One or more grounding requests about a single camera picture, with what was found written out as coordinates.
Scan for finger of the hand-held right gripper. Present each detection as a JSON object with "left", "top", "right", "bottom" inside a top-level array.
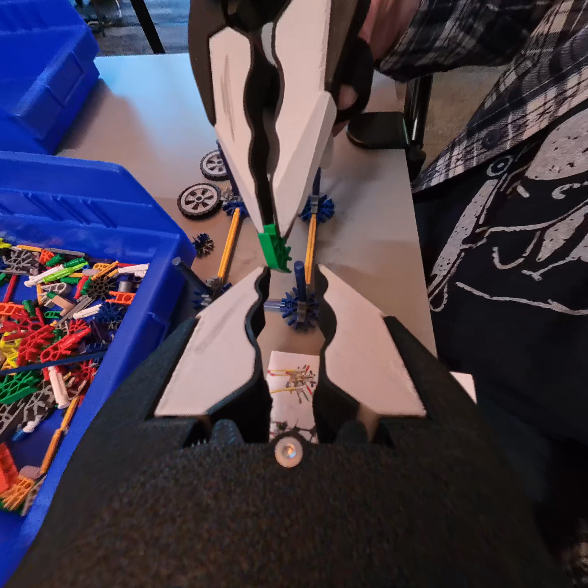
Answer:
[
  {"left": 267, "top": 0, "right": 337, "bottom": 219},
  {"left": 209, "top": 25, "right": 279, "bottom": 230}
]

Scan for person's dark printed shirt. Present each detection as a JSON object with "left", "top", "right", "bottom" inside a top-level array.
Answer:
[{"left": 409, "top": 55, "right": 588, "bottom": 570}]

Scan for blue plastic bin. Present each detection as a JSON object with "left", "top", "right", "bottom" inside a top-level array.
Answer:
[{"left": 0, "top": 0, "right": 100, "bottom": 155}]

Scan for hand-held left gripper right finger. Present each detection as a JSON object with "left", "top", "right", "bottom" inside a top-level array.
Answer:
[{"left": 313, "top": 265, "right": 429, "bottom": 419}]

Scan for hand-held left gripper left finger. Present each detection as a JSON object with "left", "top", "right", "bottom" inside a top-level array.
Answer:
[{"left": 154, "top": 267, "right": 270, "bottom": 420}]

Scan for toy instruction sheet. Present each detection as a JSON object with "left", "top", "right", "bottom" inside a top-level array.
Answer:
[{"left": 266, "top": 348, "right": 321, "bottom": 443}]

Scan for green toy connector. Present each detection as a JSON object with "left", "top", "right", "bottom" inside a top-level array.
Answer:
[{"left": 257, "top": 223, "right": 294, "bottom": 272}]

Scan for pile of colourful toy pieces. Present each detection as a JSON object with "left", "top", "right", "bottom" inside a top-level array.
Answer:
[{"left": 0, "top": 236, "right": 150, "bottom": 515}]

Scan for blue bin with white label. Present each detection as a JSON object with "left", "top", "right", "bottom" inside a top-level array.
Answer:
[{"left": 0, "top": 152, "right": 197, "bottom": 570}]

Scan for person's right forearm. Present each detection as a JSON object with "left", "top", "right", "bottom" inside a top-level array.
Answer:
[{"left": 377, "top": 0, "right": 561, "bottom": 81}]

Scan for blue yellow toy rod frame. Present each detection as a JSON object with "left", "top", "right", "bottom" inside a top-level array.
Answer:
[{"left": 189, "top": 168, "right": 337, "bottom": 333}]

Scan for person's right hand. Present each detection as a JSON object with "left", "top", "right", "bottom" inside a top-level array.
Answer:
[{"left": 357, "top": 0, "right": 405, "bottom": 74}]

